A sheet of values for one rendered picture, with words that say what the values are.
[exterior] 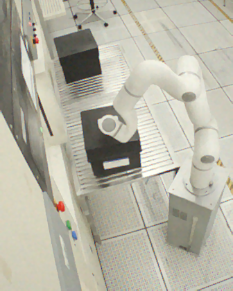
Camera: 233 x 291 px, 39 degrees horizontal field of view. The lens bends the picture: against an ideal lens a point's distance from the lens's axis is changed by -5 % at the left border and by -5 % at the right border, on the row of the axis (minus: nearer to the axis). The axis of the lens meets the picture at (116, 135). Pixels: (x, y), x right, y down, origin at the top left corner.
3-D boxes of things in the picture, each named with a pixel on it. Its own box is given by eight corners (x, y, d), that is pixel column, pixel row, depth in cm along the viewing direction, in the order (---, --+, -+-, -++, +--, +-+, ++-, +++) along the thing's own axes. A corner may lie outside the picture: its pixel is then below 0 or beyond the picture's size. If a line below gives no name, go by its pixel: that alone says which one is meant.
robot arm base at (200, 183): (221, 173, 185) (226, 154, 171) (209, 200, 176) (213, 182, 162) (191, 162, 193) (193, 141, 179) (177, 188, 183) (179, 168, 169)
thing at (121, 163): (93, 177, 194) (88, 159, 181) (88, 139, 212) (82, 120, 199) (142, 167, 195) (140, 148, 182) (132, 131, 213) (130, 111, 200)
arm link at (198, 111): (197, 156, 160) (196, 130, 170) (221, 153, 156) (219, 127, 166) (169, 78, 125) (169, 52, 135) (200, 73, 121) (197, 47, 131)
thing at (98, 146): (143, 152, 183) (141, 136, 173) (87, 163, 182) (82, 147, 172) (132, 112, 202) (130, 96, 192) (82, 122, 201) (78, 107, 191)
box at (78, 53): (103, 74, 251) (98, 46, 232) (65, 84, 248) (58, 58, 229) (94, 53, 269) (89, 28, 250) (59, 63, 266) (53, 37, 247)
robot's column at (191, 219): (213, 226, 244) (231, 170, 186) (199, 257, 230) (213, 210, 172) (181, 213, 255) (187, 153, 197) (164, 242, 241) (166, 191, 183)
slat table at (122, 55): (175, 223, 250) (180, 165, 192) (98, 245, 245) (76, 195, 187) (128, 106, 334) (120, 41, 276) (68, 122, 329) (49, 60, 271)
